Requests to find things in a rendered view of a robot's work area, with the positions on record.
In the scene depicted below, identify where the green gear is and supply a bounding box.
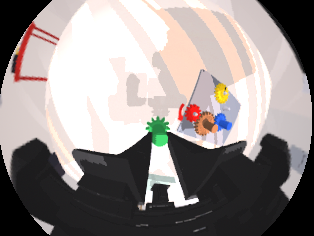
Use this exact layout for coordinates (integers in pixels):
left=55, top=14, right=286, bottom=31
left=145, top=115, right=170, bottom=147

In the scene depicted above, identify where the yellow gear with black stripe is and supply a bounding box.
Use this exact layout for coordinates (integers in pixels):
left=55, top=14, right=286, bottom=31
left=214, top=83, right=229, bottom=103

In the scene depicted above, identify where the blue gear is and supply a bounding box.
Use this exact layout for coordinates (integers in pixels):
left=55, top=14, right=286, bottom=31
left=214, top=113, right=232, bottom=131

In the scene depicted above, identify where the red gear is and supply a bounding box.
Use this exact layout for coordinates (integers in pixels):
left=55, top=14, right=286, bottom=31
left=184, top=105, right=201, bottom=122

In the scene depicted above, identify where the orange gear with hub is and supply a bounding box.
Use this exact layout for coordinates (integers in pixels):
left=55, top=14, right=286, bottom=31
left=194, top=111, right=218, bottom=137

